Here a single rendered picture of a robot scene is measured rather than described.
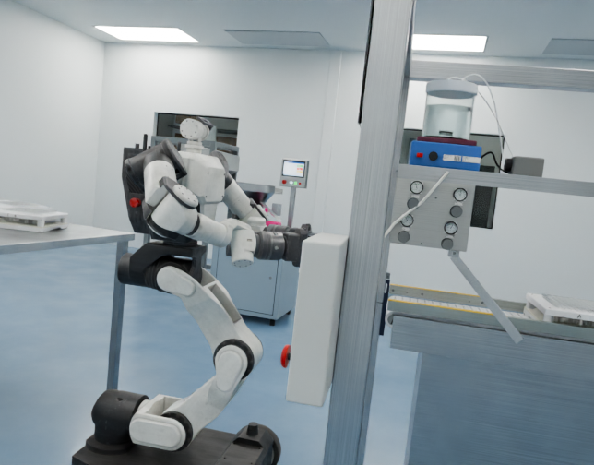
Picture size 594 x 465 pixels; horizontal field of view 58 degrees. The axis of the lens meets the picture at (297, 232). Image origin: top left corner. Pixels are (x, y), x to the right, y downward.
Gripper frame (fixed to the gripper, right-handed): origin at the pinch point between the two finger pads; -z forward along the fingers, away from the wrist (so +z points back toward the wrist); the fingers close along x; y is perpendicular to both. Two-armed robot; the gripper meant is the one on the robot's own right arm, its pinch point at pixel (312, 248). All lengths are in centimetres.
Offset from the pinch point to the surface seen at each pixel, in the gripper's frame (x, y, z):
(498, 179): -27, 34, -39
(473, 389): 36, 29, -45
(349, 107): -122, -471, -230
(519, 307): 14, 18, -70
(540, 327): 14, 41, -56
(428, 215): -14.6, 24.7, -24.3
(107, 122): -79, -681, 54
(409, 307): 13.4, 20.9, -24.3
